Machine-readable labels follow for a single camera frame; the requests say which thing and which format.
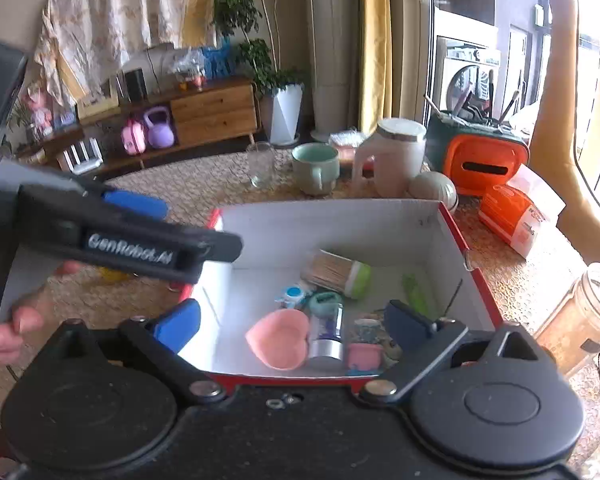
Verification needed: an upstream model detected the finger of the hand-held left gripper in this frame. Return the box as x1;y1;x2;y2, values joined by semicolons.
172;230;245;285
102;187;170;221

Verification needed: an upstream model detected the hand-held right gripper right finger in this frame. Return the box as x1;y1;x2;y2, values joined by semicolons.
360;300;557;403

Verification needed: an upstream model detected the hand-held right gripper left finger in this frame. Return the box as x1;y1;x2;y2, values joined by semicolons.
42;297;229;402

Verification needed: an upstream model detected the green plastic tube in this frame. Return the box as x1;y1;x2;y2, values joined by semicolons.
402;274;436;319

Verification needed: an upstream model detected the pink pig toy figure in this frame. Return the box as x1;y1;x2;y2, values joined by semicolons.
347;317;389;374

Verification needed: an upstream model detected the clear bottle with silver cap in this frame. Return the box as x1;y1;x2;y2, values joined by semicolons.
307;290;345;361

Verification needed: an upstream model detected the toothpick jar with green lid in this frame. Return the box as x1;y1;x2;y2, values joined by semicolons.
301;249;373;300

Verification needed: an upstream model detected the pink heart-shaped dish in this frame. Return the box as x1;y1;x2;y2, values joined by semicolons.
246;308;311;372

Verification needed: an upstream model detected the red cardboard box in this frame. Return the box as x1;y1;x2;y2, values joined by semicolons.
177;199;505;388

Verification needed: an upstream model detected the person's left hand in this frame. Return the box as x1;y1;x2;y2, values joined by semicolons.
0;260;81;367

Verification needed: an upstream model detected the pink toy case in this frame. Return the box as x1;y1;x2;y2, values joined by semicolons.
121;119;148;156

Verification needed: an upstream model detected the white router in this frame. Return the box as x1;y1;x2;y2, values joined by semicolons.
57;137;105;174

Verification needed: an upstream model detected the purple kettlebell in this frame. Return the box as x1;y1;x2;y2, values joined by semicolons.
143;106;175;150

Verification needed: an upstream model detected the clear drinking glass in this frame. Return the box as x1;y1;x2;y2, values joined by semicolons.
246;141;280;190

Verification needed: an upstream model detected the pink doll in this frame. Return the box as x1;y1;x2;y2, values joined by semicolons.
27;87;56;134

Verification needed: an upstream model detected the black speaker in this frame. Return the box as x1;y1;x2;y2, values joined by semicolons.
125;68;149;103

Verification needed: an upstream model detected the wooden sideboard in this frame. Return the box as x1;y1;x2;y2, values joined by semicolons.
15;76;261;176

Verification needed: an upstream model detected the patterned lace tablecloth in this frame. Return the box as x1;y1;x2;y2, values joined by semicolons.
0;145;600;480

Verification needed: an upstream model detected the pale green mug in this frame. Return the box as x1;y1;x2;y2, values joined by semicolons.
291;142;341;196

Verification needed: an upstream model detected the clear plastic bag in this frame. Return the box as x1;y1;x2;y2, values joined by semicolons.
167;47;209;91

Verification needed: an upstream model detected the orange tissue packet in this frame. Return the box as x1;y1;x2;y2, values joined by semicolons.
478;164;566;260

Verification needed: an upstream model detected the potted tree in white planter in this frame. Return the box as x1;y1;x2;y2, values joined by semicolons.
212;0;306;146

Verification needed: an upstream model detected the white lidded jug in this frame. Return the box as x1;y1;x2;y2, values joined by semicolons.
351;117;428;199

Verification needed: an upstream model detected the tall glass jar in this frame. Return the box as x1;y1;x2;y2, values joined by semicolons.
532;262;600;379

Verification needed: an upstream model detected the orange and green storage case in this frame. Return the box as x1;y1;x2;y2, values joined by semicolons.
425;109;531;196

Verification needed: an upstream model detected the clear plastic food container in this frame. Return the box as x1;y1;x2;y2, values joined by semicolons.
328;130;369;166

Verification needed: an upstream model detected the floral cloth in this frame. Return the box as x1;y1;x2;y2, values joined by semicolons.
32;0;221;106

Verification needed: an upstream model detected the beige standing air conditioner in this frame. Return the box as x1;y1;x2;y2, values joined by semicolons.
307;0;364;142

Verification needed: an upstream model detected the white washing machine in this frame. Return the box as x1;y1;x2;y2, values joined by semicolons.
435;35;501;116

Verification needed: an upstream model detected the yellow curtain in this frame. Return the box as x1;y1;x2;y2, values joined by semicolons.
357;0;394;136

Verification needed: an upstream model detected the tan giraffe figure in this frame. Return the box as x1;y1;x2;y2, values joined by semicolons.
514;0;600;281

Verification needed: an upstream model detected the picture frame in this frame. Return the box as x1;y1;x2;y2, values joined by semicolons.
75;77;121;121

